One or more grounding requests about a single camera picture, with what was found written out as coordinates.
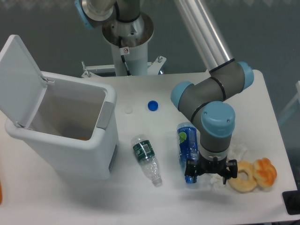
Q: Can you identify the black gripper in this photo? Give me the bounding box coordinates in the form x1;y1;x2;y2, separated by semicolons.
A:
184;155;238;185

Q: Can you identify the blue plastic bottle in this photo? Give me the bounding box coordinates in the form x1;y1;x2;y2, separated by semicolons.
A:
177;122;199;186

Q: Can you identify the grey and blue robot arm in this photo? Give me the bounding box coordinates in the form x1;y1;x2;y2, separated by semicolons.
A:
75;0;254;184

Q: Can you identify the clear bottle with green label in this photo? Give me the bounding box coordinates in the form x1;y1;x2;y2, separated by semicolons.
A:
131;134;162;187

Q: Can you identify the blue bottle cap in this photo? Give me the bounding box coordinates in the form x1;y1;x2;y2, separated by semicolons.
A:
147;100;158;112

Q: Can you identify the white bottle cap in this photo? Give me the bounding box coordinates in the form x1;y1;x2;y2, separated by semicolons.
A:
124;105;133;114

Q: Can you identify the crumpled white tissue lower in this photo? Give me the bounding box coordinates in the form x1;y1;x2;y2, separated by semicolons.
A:
203;174;226;191

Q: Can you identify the crumpled white tissue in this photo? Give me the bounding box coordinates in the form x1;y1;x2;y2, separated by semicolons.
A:
227;142;248;162
203;174;226;191

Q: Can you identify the crumpled white tissue right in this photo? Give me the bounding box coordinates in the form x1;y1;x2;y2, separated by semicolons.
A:
227;142;248;162

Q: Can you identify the orange glazed bread roll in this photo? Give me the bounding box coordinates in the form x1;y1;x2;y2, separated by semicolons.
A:
253;157;277;188

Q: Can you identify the black device at table edge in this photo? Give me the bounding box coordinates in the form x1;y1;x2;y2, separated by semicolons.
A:
282;190;300;215

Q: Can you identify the white trash bin open lid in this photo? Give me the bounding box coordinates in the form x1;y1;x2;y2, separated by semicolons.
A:
0;35;119;180

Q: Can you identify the orange object at left edge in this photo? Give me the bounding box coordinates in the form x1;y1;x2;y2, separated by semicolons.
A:
0;180;3;205

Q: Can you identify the ring donut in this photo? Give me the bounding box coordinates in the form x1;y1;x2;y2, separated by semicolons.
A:
228;160;257;193

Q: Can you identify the white frame at right edge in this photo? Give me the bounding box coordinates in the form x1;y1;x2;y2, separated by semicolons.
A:
277;81;300;126

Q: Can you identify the black cable on pedestal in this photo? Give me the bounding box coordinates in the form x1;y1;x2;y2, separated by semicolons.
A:
118;36;132;76

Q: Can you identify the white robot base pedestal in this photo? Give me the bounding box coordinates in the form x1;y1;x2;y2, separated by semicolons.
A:
82;12;167;77

